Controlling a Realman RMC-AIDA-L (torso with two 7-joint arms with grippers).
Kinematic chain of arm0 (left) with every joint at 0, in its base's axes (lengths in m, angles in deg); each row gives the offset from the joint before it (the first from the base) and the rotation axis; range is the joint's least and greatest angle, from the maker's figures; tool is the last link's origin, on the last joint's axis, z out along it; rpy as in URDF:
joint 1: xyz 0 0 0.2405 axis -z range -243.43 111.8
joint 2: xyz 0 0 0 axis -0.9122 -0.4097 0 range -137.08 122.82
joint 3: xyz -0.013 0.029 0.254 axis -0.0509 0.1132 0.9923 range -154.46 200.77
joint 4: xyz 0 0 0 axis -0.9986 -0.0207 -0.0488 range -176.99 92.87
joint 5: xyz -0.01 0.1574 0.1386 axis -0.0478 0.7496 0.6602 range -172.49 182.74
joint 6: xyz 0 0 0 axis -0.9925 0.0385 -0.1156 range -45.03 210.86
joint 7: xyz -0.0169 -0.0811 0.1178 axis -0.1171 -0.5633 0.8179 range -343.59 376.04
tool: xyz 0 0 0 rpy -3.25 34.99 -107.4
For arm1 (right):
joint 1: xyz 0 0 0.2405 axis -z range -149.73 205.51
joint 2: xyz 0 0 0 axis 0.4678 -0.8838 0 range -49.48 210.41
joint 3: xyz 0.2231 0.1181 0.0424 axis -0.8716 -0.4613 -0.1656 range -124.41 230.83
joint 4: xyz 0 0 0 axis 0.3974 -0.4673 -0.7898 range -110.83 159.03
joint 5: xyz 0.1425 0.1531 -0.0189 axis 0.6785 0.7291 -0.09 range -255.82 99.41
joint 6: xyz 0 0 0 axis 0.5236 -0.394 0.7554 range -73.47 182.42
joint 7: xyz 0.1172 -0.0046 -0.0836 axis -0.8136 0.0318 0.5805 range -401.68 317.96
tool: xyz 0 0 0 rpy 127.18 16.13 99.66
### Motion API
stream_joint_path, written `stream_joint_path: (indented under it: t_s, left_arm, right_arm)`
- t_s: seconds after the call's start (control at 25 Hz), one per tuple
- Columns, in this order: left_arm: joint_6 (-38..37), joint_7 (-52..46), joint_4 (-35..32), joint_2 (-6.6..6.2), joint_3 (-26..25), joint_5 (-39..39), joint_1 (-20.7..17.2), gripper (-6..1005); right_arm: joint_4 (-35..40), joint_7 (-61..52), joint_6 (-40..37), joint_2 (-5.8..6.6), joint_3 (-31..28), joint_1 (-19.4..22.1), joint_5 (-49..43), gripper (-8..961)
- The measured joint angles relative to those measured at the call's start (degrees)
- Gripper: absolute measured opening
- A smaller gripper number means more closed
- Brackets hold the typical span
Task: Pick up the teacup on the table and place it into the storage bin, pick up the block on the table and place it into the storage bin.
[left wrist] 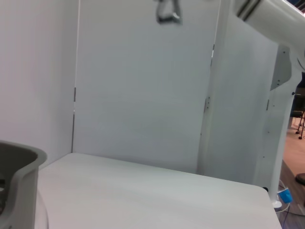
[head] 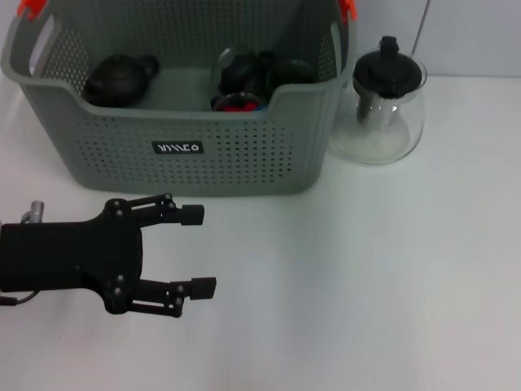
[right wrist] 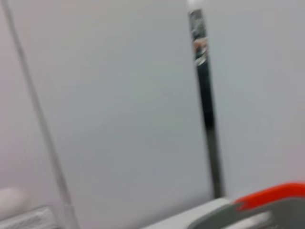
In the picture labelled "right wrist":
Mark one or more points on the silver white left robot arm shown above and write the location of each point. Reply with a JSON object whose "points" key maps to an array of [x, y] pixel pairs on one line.
{"points": [[12, 198]]}

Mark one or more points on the grey-green perforated storage bin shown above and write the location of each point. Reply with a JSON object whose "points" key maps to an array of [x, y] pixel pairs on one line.
{"points": [[214, 214]]}

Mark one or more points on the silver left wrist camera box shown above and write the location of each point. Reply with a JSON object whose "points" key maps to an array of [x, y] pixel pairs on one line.
{"points": [[28, 219]]}

